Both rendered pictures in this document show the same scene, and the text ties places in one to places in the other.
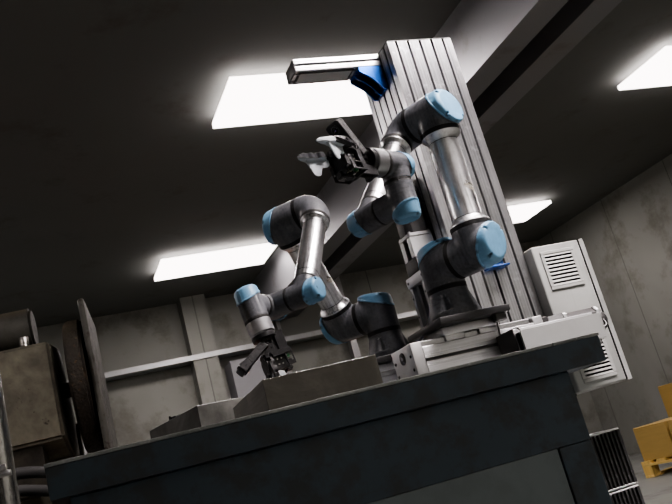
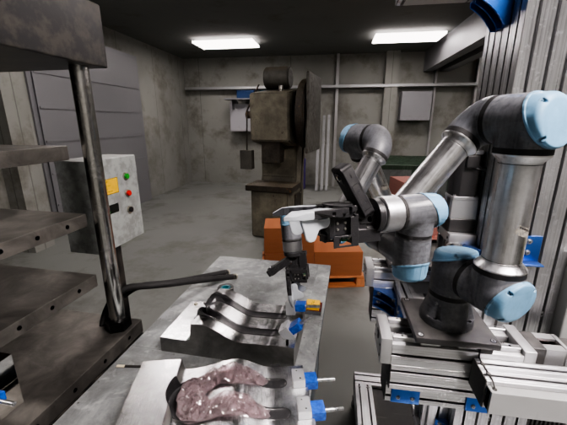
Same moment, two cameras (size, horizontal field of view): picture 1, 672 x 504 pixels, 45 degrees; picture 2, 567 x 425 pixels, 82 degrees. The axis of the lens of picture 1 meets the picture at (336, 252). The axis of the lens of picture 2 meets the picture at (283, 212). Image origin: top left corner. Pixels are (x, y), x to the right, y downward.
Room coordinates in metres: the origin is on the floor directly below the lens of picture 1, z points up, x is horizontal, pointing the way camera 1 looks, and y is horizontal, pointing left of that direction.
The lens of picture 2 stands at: (1.31, -0.32, 1.62)
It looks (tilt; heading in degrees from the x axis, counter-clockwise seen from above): 16 degrees down; 32
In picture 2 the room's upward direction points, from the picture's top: straight up
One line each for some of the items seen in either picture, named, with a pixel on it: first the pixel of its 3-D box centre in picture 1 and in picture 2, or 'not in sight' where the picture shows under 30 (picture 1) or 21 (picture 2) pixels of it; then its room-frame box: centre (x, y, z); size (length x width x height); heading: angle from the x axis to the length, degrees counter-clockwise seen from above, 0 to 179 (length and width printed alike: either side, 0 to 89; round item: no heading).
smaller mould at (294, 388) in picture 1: (314, 395); not in sight; (1.21, 0.09, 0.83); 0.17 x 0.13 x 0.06; 110
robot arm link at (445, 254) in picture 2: (441, 264); (455, 269); (2.32, -0.28, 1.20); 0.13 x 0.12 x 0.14; 49
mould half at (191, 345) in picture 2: not in sight; (236, 322); (2.15, 0.42, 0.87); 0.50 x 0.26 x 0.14; 110
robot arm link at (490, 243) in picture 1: (454, 180); (509, 212); (2.23, -0.38, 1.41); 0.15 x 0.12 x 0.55; 49
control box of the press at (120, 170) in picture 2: not in sight; (120, 303); (2.12, 1.15, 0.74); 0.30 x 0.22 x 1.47; 20
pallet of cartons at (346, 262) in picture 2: not in sight; (310, 245); (4.29, 1.19, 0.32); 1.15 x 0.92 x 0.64; 114
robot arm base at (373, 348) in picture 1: (387, 344); not in sight; (2.78, -0.09, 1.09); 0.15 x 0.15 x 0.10
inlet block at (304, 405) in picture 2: not in sight; (321, 410); (1.97, -0.02, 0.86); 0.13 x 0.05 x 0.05; 127
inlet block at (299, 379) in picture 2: not in sight; (313, 380); (2.06, 0.04, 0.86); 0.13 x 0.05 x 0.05; 127
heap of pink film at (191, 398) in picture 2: not in sight; (223, 390); (1.86, 0.22, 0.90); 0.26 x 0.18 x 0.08; 127
